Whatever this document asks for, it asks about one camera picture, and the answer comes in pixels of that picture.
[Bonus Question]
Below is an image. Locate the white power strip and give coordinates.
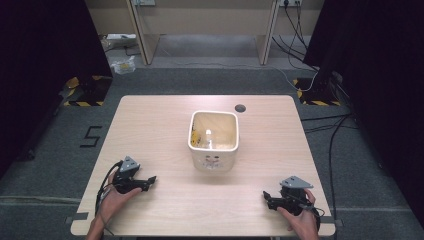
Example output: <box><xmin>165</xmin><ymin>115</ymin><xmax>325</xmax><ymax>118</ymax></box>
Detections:
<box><xmin>105</xmin><ymin>32</ymin><xmax>138</xmax><ymax>41</ymax></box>

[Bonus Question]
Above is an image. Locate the bundle of black cables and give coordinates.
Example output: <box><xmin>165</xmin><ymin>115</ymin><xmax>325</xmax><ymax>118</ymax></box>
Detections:
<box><xmin>270</xmin><ymin>3</ymin><xmax>322</xmax><ymax>73</ymax></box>

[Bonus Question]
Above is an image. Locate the white square bin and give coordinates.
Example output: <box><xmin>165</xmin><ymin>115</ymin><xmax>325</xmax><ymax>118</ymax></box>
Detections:
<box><xmin>187</xmin><ymin>110</ymin><xmax>240</xmax><ymax>173</ymax></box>

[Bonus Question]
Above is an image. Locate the black curtain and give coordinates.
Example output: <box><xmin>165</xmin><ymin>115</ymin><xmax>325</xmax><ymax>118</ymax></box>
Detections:
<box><xmin>0</xmin><ymin>0</ymin><xmax>113</xmax><ymax>179</ymax></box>
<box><xmin>302</xmin><ymin>0</ymin><xmax>424</xmax><ymax>229</ymax></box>

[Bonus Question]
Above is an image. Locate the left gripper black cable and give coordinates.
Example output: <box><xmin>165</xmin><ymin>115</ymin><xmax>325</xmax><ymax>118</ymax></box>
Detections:
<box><xmin>94</xmin><ymin>160</ymin><xmax>125</xmax><ymax>215</ymax></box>

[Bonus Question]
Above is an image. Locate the thin white cable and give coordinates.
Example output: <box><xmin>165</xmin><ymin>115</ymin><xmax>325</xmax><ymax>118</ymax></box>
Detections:
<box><xmin>159</xmin><ymin>49</ymin><xmax>319</xmax><ymax>93</ymax></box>

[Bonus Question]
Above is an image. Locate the black floor cable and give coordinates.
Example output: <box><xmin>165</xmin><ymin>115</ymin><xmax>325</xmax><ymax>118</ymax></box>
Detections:
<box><xmin>299</xmin><ymin>112</ymin><xmax>360</xmax><ymax>232</ymax></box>

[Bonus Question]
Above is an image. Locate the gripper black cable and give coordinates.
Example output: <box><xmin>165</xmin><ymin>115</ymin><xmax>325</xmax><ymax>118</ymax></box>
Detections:
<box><xmin>94</xmin><ymin>160</ymin><xmax>125</xmax><ymax>215</ymax></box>
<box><xmin>299</xmin><ymin>202</ymin><xmax>326</xmax><ymax>232</ymax></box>

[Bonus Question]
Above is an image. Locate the person's left hand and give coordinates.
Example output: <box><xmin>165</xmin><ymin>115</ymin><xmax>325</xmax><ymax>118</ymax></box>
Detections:
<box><xmin>97</xmin><ymin>170</ymin><xmax>142</xmax><ymax>225</ymax></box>

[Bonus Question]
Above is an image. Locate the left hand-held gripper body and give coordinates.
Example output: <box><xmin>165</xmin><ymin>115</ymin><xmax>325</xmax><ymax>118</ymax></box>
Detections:
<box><xmin>112</xmin><ymin>155</ymin><xmax>145</xmax><ymax>195</ymax></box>

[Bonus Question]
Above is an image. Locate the light wooden desk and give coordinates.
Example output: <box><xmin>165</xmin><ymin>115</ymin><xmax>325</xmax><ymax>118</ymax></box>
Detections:
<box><xmin>84</xmin><ymin>0</ymin><xmax>326</xmax><ymax>67</ymax></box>

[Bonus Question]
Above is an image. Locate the clear plastic bag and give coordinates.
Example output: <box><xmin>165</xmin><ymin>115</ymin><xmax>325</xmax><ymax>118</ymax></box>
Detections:
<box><xmin>110</xmin><ymin>55</ymin><xmax>137</xmax><ymax>75</ymax></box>

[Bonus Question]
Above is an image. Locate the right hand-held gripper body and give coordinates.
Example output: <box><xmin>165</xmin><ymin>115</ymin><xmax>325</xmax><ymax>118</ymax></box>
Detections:
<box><xmin>278</xmin><ymin>175</ymin><xmax>315</xmax><ymax>216</ymax></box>

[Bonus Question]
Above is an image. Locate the person's right hand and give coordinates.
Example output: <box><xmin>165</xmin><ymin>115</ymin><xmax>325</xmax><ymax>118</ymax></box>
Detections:
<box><xmin>276</xmin><ymin>188</ymin><xmax>321</xmax><ymax>236</ymax></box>

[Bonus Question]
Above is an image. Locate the striped black stand base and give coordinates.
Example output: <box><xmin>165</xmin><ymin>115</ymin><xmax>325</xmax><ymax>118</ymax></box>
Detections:
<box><xmin>62</xmin><ymin>75</ymin><xmax>114</xmax><ymax>108</ymax></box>
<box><xmin>292</xmin><ymin>77</ymin><xmax>343</xmax><ymax>107</ymax></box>

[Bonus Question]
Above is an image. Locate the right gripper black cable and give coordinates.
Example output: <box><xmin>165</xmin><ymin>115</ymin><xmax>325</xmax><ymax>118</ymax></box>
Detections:
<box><xmin>299</xmin><ymin>202</ymin><xmax>326</xmax><ymax>232</ymax></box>

